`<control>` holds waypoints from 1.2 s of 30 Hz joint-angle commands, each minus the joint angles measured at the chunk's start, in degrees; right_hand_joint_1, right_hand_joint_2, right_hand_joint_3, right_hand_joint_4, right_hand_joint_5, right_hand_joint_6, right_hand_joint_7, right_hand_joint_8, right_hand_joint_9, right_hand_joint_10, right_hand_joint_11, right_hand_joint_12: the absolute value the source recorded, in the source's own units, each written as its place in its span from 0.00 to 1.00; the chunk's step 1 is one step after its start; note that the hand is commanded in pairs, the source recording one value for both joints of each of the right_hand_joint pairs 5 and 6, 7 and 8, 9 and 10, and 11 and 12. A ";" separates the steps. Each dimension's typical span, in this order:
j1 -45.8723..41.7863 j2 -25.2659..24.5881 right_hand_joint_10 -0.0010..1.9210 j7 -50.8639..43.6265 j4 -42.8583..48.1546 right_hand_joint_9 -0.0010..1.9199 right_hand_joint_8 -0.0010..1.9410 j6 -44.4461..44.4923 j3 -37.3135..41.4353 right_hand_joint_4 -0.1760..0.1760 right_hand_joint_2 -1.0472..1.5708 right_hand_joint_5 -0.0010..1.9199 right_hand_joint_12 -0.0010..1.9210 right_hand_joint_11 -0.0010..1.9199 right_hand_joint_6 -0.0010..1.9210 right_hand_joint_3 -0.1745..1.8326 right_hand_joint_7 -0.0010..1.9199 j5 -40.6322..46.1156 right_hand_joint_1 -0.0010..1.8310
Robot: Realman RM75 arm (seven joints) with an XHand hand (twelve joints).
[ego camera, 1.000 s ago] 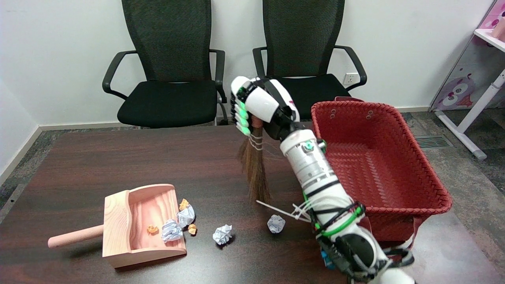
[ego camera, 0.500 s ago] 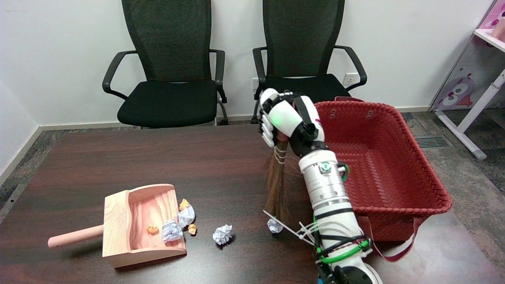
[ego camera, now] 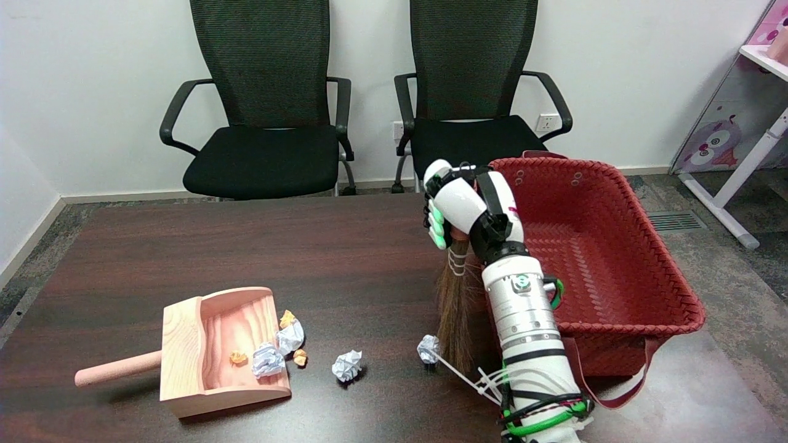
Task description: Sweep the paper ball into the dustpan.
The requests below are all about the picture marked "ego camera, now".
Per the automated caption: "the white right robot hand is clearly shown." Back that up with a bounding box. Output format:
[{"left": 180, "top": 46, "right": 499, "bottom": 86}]
[{"left": 422, "top": 159, "right": 529, "bottom": 264}]

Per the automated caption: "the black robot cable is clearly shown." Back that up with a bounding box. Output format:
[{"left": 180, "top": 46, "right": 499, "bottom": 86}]
[{"left": 500, "top": 385, "right": 593, "bottom": 443}]

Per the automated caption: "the metal floor vent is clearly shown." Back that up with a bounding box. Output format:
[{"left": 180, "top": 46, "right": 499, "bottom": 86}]
[{"left": 654, "top": 210, "right": 709, "bottom": 232}]

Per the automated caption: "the pink owl print panel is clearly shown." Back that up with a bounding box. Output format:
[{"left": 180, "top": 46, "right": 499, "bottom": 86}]
[{"left": 670, "top": 0, "right": 788, "bottom": 175}]

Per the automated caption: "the small brown bristle broom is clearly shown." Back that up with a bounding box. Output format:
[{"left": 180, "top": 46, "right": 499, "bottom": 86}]
[{"left": 436, "top": 231, "right": 493, "bottom": 377}]

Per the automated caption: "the white zip tie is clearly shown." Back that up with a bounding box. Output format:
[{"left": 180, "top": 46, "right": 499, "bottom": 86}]
[{"left": 425, "top": 354, "right": 512, "bottom": 407}]

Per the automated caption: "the red woven basket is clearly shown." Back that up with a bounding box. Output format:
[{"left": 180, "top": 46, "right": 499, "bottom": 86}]
[{"left": 486, "top": 151, "right": 707, "bottom": 410}]

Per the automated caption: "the pink cup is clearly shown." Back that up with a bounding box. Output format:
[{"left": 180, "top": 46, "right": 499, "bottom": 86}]
[{"left": 766, "top": 26, "right": 788, "bottom": 62}]

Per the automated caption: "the black mesh office chair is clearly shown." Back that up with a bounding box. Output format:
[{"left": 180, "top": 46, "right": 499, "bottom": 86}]
[
  {"left": 159, "top": 0, "right": 358, "bottom": 201},
  {"left": 393, "top": 0, "right": 573, "bottom": 194}
]

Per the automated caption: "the wooden dustpan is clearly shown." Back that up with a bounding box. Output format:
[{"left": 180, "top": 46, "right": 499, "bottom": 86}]
[{"left": 74, "top": 287, "right": 292, "bottom": 419}]

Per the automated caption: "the white paper ball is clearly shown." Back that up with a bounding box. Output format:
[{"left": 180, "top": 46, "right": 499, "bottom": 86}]
[
  {"left": 417, "top": 335, "right": 441, "bottom": 365},
  {"left": 276, "top": 320, "right": 305, "bottom": 356},
  {"left": 251, "top": 343, "right": 287, "bottom": 378},
  {"left": 332, "top": 349, "right": 364, "bottom": 383}
]

